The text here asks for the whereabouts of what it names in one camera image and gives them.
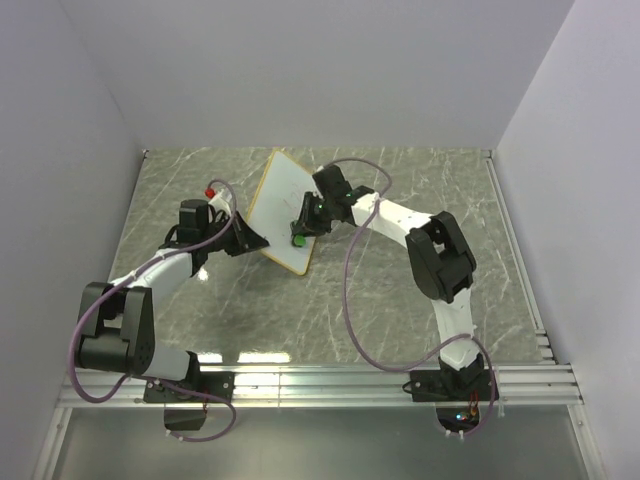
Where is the yellow framed whiteboard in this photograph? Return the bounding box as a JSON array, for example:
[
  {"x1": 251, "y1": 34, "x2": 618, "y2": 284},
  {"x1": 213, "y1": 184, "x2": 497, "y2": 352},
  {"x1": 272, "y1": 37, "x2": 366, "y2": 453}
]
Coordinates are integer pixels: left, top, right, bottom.
[{"x1": 247, "y1": 149, "x2": 315, "y2": 276}]

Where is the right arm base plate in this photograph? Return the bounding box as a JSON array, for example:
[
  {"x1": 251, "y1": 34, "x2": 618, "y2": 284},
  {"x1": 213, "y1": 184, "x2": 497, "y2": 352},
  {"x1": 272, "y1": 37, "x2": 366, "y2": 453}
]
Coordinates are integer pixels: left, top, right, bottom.
[{"x1": 402, "y1": 370, "x2": 500, "y2": 403}]

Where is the aluminium right side rail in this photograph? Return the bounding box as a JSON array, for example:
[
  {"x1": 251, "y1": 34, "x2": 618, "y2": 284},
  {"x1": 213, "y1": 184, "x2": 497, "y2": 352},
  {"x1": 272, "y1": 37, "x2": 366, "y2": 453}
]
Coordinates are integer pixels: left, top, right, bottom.
[{"x1": 482, "y1": 150, "x2": 558, "y2": 365}]

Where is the aluminium front rail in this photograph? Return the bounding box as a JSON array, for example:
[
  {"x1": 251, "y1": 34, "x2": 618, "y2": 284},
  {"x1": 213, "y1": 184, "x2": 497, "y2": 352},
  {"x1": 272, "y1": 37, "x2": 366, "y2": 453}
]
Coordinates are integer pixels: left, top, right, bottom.
[{"x1": 57, "y1": 363, "x2": 585, "y2": 410}]

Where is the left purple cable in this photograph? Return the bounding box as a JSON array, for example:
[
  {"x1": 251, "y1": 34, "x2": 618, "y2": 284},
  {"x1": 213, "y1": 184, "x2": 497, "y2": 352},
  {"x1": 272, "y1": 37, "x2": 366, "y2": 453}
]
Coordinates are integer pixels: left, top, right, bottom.
[{"x1": 67, "y1": 179, "x2": 239, "y2": 442}]

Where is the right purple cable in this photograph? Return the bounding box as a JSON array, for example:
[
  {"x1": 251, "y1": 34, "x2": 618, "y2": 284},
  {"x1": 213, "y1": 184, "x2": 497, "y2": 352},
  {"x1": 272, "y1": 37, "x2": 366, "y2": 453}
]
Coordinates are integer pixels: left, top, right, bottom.
[{"x1": 314, "y1": 158, "x2": 499, "y2": 441}]

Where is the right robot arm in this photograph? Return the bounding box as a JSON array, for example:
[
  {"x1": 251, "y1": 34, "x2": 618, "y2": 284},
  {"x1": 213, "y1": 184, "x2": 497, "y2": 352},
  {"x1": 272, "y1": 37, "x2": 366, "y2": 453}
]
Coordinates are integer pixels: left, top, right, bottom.
[{"x1": 291, "y1": 161, "x2": 485, "y2": 400}]

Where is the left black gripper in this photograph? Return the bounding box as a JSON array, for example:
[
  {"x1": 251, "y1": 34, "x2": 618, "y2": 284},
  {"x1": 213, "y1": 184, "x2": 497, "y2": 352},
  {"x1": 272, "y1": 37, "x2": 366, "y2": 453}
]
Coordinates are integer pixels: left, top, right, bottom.
[{"x1": 202, "y1": 211, "x2": 270, "y2": 258}]

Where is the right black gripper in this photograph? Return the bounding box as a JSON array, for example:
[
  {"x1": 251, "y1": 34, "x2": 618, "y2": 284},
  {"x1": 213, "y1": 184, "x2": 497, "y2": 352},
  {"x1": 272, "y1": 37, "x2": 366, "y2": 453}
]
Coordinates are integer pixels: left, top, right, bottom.
[{"x1": 291, "y1": 193, "x2": 334, "y2": 239}]

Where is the aluminium rail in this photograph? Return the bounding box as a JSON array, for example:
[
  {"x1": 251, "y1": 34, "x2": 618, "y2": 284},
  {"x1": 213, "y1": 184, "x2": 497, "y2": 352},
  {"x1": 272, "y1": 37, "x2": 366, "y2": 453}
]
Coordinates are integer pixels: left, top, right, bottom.
[
  {"x1": 482, "y1": 150, "x2": 558, "y2": 365},
  {"x1": 57, "y1": 363, "x2": 585, "y2": 410}
]

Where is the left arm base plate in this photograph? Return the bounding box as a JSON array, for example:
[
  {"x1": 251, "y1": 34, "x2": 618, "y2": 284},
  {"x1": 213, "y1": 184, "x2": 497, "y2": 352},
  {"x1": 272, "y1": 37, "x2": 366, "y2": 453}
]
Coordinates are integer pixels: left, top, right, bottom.
[{"x1": 143, "y1": 371, "x2": 235, "y2": 404}]

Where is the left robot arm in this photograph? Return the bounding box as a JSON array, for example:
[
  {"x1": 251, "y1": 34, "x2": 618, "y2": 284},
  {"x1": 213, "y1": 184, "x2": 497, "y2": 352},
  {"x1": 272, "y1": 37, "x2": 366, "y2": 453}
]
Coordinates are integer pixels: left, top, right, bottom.
[{"x1": 68, "y1": 198, "x2": 269, "y2": 403}]

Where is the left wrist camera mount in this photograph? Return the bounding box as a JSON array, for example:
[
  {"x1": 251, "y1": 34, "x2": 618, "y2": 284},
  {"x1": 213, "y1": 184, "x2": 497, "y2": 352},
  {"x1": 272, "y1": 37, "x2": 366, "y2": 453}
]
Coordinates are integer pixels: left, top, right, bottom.
[{"x1": 205, "y1": 187, "x2": 233, "y2": 215}]

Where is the green whiteboard eraser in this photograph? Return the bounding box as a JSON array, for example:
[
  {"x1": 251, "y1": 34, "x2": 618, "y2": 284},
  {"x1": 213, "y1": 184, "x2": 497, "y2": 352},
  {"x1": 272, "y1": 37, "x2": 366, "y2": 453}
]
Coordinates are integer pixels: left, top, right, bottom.
[{"x1": 291, "y1": 225, "x2": 306, "y2": 248}]

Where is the purple cable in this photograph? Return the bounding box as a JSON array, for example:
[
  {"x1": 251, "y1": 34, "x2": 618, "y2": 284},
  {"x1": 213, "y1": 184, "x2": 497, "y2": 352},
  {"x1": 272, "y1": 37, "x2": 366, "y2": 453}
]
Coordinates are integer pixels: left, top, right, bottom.
[
  {"x1": 67, "y1": 179, "x2": 239, "y2": 442},
  {"x1": 314, "y1": 158, "x2": 499, "y2": 441}
]

